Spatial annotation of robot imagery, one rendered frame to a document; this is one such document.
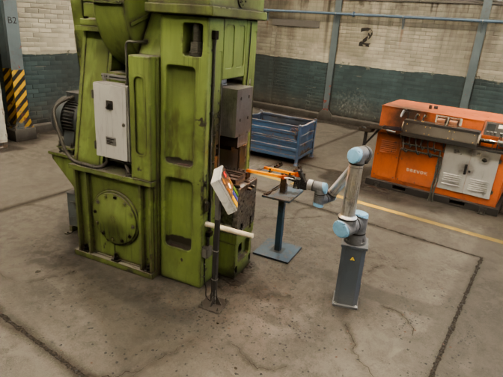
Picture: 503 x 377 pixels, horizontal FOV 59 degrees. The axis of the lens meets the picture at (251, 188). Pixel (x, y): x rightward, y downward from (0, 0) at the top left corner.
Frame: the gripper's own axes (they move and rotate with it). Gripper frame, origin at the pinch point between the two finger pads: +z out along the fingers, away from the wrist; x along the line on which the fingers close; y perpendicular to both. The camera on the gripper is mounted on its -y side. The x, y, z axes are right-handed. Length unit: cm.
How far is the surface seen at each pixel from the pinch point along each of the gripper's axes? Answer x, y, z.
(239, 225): -12, 51, 35
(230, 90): -18, -68, 49
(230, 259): -14, 87, 39
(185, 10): -49, -124, 76
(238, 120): -14, -44, 43
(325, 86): 796, 15, 190
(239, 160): 23, 3, 56
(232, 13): -19, -126, 53
